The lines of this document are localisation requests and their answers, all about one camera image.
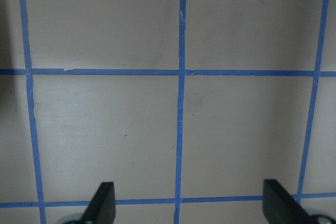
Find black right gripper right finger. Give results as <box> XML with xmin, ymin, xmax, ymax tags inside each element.
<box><xmin>262</xmin><ymin>179</ymin><xmax>318</xmax><ymax>224</ymax></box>

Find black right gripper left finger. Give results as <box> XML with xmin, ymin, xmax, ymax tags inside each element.
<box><xmin>79</xmin><ymin>182</ymin><xmax>116</xmax><ymax>224</ymax></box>

